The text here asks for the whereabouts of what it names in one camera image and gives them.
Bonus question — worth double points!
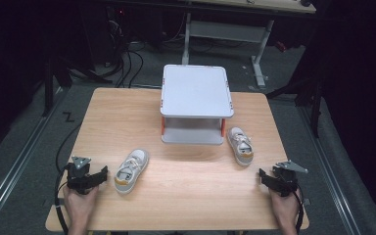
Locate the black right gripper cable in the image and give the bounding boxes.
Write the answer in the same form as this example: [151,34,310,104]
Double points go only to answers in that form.
[293,187,306,235]

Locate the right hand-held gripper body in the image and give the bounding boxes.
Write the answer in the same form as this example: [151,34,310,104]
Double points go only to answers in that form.
[272,160,308,198]

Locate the desk with white metal frame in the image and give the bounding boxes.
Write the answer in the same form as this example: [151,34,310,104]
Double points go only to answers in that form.
[180,0,317,90]

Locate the bundle of black cables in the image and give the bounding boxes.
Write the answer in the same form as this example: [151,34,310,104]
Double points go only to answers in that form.
[106,19,145,89]

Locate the small red object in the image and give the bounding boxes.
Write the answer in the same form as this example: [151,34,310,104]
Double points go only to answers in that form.
[274,40,288,53]

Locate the grey metal floor rail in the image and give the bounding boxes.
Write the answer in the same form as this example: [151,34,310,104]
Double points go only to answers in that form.
[297,107,362,235]
[0,87,67,231]

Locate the person's right hand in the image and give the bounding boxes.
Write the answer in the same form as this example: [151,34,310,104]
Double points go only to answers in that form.
[268,187,302,234]

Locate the black cable on floor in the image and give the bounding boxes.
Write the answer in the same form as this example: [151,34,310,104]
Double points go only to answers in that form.
[55,121,83,174]

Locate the white sneaker with orange heel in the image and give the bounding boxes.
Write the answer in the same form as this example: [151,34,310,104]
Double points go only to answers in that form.
[225,126,255,166]
[114,149,150,196]

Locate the white two-tier shoe rack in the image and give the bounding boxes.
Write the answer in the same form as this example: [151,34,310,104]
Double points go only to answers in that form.
[160,64,235,146]

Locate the black metal stand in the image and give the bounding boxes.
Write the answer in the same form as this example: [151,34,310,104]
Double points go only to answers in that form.
[41,55,114,118]
[265,76,325,139]

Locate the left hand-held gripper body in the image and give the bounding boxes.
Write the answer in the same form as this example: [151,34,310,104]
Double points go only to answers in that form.
[66,156,96,196]

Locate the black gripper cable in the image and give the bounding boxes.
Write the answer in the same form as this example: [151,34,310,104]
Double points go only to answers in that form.
[293,187,306,235]
[54,163,71,235]

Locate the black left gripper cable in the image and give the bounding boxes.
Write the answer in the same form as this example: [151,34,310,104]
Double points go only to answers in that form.
[54,163,71,235]

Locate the person's left hand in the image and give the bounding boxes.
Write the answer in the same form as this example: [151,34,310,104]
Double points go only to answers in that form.
[62,185,100,234]

